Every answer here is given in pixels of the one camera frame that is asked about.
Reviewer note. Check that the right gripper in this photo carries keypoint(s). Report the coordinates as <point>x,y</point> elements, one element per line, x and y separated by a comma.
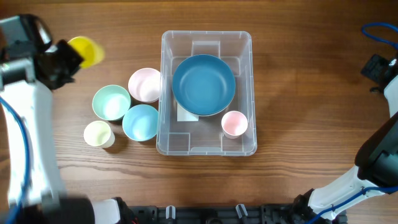
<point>374,66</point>

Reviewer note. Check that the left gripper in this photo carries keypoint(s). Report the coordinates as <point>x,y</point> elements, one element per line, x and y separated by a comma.
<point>75,58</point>

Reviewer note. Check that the yellow plastic cup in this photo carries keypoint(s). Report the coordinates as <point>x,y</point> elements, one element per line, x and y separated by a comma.
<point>91,52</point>

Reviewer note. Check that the dark blue bowl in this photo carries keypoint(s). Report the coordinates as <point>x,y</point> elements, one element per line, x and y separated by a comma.
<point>203,85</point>

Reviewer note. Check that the pink plastic cup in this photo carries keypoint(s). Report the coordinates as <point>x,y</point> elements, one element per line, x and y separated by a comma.
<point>234,124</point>

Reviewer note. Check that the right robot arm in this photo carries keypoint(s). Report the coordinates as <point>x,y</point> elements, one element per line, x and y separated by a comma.
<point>375,166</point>

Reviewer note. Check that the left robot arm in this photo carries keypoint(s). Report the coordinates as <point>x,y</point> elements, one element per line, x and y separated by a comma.
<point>32,67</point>

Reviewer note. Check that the white label in container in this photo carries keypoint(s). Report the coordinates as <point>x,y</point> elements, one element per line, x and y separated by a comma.
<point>185,116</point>

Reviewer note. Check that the clear plastic storage container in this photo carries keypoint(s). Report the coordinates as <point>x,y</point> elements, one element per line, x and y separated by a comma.
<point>205,137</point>

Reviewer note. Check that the mint green small bowl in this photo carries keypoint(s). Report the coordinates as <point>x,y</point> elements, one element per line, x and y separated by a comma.
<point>111,102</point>

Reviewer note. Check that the cream plastic cup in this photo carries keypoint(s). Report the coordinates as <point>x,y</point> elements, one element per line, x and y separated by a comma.
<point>99,134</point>

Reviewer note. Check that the pale pink small bowl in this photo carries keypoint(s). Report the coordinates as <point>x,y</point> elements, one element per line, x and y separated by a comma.
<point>144,85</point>

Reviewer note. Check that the light blue small bowl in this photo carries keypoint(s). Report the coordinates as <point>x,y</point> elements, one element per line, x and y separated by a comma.
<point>140,122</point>

